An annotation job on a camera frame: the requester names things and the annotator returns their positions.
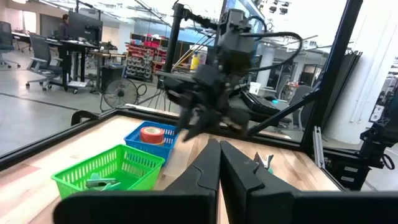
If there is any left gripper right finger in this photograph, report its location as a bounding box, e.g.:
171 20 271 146
220 140 398 224

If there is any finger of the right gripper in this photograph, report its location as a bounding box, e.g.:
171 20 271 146
183 108 223 142
179 102 194 130

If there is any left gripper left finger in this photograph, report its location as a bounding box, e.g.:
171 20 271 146
52 138 222 224

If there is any orange tape roll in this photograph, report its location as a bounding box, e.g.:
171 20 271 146
139 126 165 144

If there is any teal staple remover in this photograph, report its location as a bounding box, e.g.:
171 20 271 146
85 172 123 192
253 151 275 175

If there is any yellow bottle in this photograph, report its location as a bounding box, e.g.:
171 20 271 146
190 51 200 71

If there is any blue plastic basket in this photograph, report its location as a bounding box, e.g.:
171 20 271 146
123 120 180 167

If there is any black pole stand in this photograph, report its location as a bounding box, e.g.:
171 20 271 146
163 2 218 74

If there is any green plastic basket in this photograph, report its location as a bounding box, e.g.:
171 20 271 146
51 144 166 200

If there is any black floor fan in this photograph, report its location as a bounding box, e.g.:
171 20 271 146
99 77 147 110

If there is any shelf with red bins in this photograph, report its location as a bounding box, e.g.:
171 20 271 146
126 32 169 82

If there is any black box with labels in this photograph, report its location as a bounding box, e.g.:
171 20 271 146
323 151 371 191

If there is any black computer tower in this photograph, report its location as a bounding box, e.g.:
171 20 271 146
101 64 125 93

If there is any grey office chair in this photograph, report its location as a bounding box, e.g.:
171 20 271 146
0 21 21 68
275 84 315 130
25 33 63 91

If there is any black office desk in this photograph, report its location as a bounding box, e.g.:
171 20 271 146
46 39 100 94

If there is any black computer monitor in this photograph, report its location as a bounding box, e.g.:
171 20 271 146
67 11 104 44

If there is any black panel stack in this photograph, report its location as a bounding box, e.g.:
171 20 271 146
323 50 364 125

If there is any person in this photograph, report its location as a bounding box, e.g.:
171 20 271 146
57 14 71 40

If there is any silver metal bracket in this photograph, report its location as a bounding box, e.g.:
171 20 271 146
312 126 326 169

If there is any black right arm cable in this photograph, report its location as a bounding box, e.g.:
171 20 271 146
241 30 304 74

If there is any black frame clamp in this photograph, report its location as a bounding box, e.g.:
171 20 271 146
70 110 101 127

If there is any black cabled device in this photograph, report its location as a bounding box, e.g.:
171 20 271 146
359 93 398 170

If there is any black aluminium rig frame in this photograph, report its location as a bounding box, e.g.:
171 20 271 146
0 0 364 175

